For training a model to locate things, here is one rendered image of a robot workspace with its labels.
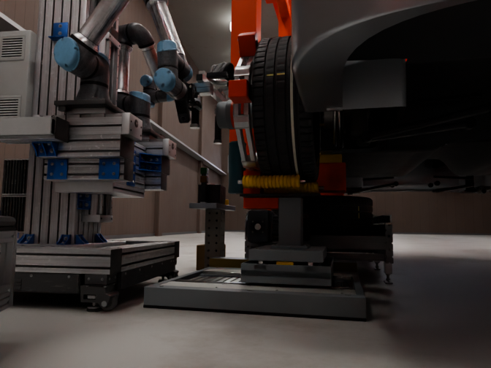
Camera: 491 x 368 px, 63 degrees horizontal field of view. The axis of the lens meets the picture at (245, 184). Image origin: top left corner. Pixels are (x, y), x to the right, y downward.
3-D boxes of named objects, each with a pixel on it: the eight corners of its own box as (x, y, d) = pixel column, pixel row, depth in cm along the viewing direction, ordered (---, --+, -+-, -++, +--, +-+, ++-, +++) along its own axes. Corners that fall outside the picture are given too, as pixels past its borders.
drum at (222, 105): (259, 123, 182) (259, 93, 184) (214, 125, 187) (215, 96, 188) (264, 131, 196) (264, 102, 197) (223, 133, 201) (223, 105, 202)
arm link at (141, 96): (142, 112, 215) (142, 87, 216) (121, 114, 220) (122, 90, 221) (154, 117, 226) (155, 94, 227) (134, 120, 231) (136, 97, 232)
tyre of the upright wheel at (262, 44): (314, 197, 159) (309, 20, 146) (256, 198, 165) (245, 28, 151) (321, 168, 222) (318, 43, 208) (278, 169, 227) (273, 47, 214)
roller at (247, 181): (305, 187, 167) (305, 173, 167) (236, 188, 173) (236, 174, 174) (306, 188, 172) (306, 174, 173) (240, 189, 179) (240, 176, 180)
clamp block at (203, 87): (210, 92, 176) (210, 79, 176) (190, 93, 178) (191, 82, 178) (213, 96, 181) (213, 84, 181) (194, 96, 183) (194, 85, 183)
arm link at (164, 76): (171, 63, 145) (172, 85, 144) (183, 74, 156) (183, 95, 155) (151, 66, 147) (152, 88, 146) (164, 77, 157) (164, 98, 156)
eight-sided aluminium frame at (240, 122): (248, 161, 161) (249, 31, 166) (232, 161, 162) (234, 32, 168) (271, 177, 213) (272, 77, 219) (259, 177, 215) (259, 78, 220)
